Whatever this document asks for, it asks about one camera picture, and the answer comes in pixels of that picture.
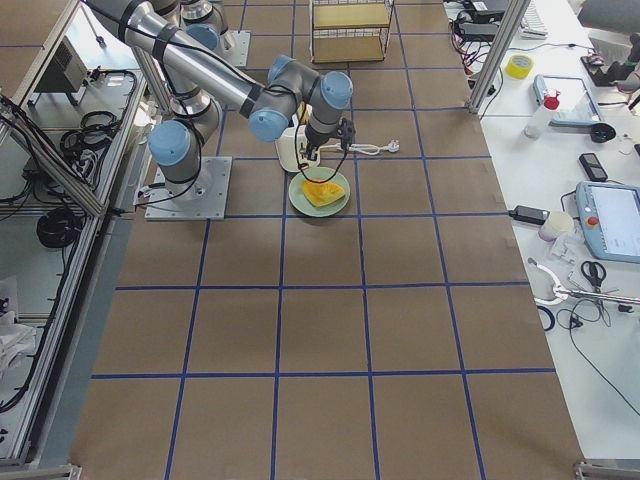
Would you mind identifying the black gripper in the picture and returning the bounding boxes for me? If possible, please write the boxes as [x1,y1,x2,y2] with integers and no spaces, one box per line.
[303,117,355,159]

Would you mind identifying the white toaster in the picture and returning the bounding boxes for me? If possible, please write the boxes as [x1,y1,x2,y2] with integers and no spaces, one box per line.
[275,124,320,173]

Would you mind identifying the green plate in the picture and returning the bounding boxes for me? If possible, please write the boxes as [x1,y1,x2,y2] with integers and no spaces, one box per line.
[288,167,350,217]

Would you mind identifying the yellow bread slice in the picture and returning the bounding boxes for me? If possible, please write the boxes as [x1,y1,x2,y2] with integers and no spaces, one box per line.
[297,103,307,124]

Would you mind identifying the triangular golden pastry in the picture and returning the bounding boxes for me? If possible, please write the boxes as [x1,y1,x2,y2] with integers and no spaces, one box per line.
[302,180,346,208]

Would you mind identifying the black power adapter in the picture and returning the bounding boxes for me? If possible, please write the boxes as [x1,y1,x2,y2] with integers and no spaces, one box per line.
[508,205,549,225]

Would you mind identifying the yellow tape roll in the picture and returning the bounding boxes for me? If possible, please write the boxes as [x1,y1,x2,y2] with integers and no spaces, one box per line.
[504,54,534,80]

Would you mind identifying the red capped plastic bottle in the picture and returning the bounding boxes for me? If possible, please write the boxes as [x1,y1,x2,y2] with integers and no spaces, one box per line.
[523,90,560,139]

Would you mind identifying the grey control box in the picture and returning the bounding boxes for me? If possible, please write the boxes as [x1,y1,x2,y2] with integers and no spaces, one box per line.
[34,36,88,106]

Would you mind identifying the white lidded cup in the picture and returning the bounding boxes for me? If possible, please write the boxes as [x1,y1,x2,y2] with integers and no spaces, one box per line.
[538,211,574,242]

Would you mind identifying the blue teach pendant far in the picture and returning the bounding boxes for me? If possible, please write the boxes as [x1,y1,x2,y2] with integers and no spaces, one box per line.
[533,74,603,127]

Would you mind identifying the blue teach pendant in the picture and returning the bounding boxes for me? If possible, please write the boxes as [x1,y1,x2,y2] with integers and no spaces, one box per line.
[533,74,603,127]
[560,181,639,264]

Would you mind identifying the white curved metal tool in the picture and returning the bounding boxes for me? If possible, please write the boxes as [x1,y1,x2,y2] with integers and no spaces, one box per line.
[527,257,569,307]

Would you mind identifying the black round cap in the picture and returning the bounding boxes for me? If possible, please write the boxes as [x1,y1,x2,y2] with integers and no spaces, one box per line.
[589,122,617,144]

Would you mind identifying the blue teach pendant near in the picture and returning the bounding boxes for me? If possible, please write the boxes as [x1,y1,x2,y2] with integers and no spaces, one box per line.
[560,181,639,264]

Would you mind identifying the black scissors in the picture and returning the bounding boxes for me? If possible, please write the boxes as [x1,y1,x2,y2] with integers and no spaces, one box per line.
[580,260,607,293]

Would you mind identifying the white power cord with plug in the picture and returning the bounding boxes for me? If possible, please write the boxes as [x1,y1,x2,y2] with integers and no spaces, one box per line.
[319,139,402,157]

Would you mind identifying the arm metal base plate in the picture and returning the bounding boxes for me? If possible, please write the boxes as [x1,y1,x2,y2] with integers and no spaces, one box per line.
[144,156,233,221]
[187,25,251,67]

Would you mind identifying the wire and wood shelf rack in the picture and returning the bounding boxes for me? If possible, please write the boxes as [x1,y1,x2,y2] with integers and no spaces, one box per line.
[309,0,395,64]

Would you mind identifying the aluminium frame post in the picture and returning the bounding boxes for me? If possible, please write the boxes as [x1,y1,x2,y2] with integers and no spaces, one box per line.
[467,0,530,113]

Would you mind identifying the black cable coil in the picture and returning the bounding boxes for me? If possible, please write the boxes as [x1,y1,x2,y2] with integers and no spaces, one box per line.
[36,205,77,250]

